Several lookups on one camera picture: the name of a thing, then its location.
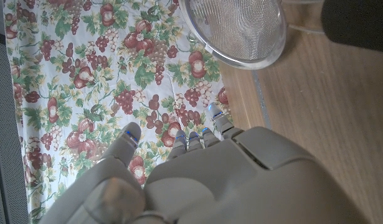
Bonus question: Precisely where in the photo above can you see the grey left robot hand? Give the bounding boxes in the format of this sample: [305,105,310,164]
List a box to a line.
[38,102,371,224]

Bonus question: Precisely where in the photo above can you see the metal mesh sieve black handle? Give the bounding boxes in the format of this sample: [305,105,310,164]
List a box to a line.
[178,0,383,70]

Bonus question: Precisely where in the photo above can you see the fruit print backdrop cloth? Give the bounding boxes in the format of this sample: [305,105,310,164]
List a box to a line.
[3,0,234,224]

